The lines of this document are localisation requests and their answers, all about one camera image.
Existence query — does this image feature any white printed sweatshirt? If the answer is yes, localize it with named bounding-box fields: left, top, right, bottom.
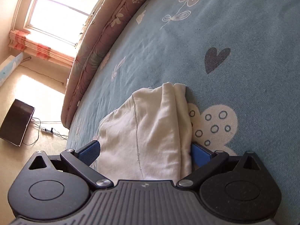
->
left=97, top=82, right=195, bottom=181

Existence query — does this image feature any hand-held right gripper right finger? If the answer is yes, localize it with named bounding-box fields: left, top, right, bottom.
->
left=176, top=143, right=268, bottom=189

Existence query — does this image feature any pink striped curtain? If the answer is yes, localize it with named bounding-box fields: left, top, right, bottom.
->
left=8, top=29, right=76, bottom=70

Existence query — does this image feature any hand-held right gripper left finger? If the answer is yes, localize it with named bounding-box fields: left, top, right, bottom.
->
left=28, top=140, right=115, bottom=189

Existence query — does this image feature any black wall cable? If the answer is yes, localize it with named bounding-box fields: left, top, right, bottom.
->
left=22, top=117, right=69, bottom=146

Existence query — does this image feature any covered air conditioner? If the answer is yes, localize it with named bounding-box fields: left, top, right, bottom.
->
left=0, top=52, right=24, bottom=88

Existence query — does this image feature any black television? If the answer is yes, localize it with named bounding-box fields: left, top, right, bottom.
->
left=0, top=98, right=36, bottom=147

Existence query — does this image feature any pink floral quilt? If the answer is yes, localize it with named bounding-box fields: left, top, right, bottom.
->
left=60, top=0, right=151, bottom=130

